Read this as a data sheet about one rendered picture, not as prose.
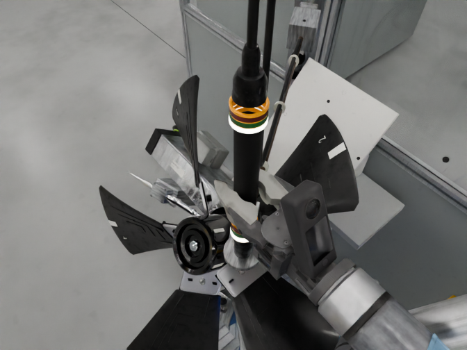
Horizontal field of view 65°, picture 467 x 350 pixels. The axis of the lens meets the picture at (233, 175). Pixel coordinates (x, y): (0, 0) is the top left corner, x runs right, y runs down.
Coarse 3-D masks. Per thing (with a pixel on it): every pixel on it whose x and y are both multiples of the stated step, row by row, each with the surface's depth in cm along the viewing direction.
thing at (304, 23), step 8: (296, 8) 97; (304, 8) 97; (312, 8) 97; (296, 16) 95; (304, 16) 95; (312, 16) 95; (296, 24) 92; (304, 24) 92; (312, 24) 92; (288, 32) 94; (296, 32) 94; (304, 32) 93; (312, 32) 93; (288, 40) 96; (296, 40) 96; (304, 40) 95; (312, 40) 94; (288, 48) 98; (304, 48) 97; (312, 48) 96
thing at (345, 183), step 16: (320, 128) 69; (336, 128) 65; (304, 144) 71; (336, 144) 63; (288, 160) 74; (304, 160) 68; (320, 160) 64; (336, 160) 62; (288, 176) 69; (304, 176) 65; (320, 176) 62; (336, 176) 60; (352, 176) 58; (336, 192) 59; (352, 192) 57; (272, 208) 67; (336, 208) 58; (352, 208) 56
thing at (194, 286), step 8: (184, 272) 81; (216, 272) 82; (184, 280) 81; (192, 280) 81; (208, 280) 82; (216, 280) 83; (184, 288) 82; (192, 288) 82; (200, 288) 82; (208, 288) 83; (216, 288) 83
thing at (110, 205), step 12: (108, 192) 92; (108, 204) 95; (120, 204) 90; (108, 216) 98; (120, 216) 94; (132, 216) 90; (144, 216) 86; (120, 228) 98; (132, 228) 94; (144, 228) 90; (156, 228) 86; (120, 240) 102; (132, 240) 99; (144, 240) 96; (156, 240) 93; (168, 240) 90; (132, 252) 103
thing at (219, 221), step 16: (192, 224) 76; (208, 224) 73; (224, 224) 77; (176, 240) 78; (192, 240) 75; (208, 240) 73; (224, 240) 74; (176, 256) 77; (192, 256) 76; (208, 256) 73; (192, 272) 75; (208, 272) 74
